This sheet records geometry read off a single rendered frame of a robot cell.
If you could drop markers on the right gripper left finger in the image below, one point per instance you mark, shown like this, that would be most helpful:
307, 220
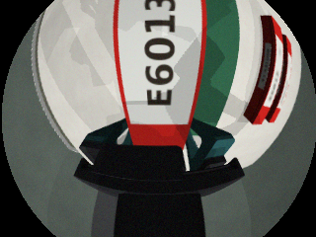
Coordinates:
111, 133

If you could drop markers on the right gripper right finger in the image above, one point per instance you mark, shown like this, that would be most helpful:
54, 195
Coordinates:
214, 142

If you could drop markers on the white welding electrode box with red edges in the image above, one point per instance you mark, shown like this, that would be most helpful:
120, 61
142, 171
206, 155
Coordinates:
283, 83

